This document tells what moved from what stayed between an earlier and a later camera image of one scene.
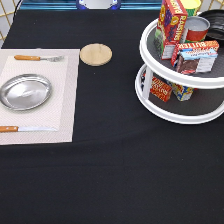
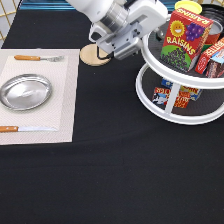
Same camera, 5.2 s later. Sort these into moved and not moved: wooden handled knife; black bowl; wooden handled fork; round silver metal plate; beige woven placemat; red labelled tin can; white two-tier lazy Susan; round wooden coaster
Moved: red labelled tin can; white two-tier lazy Susan; black bowl
Not moved: wooden handled knife; round wooden coaster; round silver metal plate; beige woven placemat; wooden handled fork
